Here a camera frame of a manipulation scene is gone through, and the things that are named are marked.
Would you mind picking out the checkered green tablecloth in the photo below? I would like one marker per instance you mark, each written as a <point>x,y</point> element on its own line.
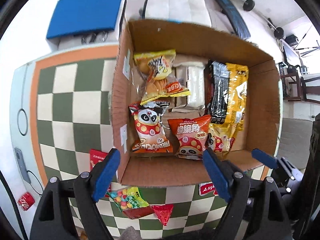
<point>71,106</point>

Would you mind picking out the red cola can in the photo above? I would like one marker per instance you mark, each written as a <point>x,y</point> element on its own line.
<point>26,201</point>

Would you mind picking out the panda orange snack bag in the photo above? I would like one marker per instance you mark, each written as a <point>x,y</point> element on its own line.
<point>149,127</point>

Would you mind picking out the big red spicy strip bag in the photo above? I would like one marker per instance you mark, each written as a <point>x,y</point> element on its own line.
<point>96,156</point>

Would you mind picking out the white quilted chair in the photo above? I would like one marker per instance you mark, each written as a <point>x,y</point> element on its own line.
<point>190,11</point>

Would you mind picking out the white red snack bag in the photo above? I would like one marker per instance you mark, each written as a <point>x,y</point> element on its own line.
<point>206,188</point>

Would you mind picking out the dark wooden chair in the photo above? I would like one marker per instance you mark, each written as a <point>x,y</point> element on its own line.
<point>302,88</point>

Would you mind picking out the blue weight bench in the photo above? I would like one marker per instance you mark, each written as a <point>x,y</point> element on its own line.
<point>237,22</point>

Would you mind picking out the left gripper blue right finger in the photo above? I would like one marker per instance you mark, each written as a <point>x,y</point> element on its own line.
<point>268,219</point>

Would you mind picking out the yellow biscuit bag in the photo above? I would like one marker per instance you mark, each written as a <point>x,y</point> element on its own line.
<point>160,81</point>

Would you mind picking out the yellow black noodle bag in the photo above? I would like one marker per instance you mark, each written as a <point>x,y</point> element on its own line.
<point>227,93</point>

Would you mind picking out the white tissue pack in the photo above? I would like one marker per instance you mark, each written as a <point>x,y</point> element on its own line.
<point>191,76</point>

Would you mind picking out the blue seat cushion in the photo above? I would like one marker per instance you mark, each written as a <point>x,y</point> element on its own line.
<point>74,17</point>

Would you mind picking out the colourful candy bag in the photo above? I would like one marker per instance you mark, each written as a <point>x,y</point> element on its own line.
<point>130,202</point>

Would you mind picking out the grey phone on table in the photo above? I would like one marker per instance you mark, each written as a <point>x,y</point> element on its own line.
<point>21,164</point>

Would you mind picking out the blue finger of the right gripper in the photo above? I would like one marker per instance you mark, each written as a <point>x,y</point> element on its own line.
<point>282,167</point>

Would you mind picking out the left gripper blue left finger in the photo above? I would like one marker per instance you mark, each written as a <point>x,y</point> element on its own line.
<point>53,218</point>

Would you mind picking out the cardboard box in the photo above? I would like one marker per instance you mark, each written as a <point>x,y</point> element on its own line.
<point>194,42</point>

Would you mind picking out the small red triangular packet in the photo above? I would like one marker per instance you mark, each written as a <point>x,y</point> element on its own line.
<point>163,212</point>

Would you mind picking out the yellow panda snack bag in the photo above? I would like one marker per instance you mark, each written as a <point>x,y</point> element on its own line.
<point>221,138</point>

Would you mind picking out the orange chips bag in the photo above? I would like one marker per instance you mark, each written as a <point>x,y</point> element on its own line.
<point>192,136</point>

